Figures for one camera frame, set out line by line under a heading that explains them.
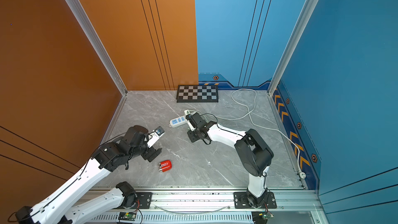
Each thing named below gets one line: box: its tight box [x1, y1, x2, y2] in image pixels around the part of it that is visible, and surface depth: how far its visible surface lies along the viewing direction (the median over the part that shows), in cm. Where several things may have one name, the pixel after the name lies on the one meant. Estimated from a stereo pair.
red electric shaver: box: [157, 159, 173, 173], surface depth 83 cm
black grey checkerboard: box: [176, 85, 219, 103], surface depth 115 cm
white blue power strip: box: [168, 115, 188, 128], surface depth 101 cm
